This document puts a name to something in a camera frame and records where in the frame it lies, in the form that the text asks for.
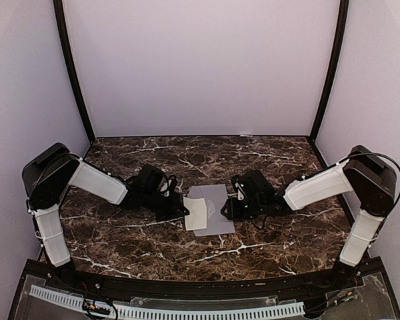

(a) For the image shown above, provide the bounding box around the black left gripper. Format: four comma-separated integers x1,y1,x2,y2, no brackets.
142,189,189,221

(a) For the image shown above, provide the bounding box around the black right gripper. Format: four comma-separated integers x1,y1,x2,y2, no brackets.
220,197,265,220

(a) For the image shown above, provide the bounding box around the grey paper envelope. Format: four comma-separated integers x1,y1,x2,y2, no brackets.
187,184,235,237

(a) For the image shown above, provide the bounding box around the cream lined letter paper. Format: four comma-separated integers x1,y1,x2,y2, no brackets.
183,197,207,231

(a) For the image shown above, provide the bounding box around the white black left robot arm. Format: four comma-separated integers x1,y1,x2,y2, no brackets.
21,143,189,291

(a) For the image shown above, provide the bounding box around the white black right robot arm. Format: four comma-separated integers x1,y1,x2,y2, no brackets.
221,145,400,289

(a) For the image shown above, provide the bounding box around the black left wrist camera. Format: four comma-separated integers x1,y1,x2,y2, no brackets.
137,164,177,197

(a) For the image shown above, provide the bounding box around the black front frame rail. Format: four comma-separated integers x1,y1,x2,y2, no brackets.
32,263,356,301

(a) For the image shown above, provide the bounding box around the white slotted cable duct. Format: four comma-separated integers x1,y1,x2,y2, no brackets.
29,285,305,320

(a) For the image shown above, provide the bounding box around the black right corner post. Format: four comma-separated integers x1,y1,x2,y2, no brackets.
309,0,349,145

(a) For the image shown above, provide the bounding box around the black corner post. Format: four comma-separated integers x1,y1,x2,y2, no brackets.
53,0,96,144
309,0,349,145

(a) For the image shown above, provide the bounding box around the black left corner post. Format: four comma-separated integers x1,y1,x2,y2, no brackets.
53,0,96,144

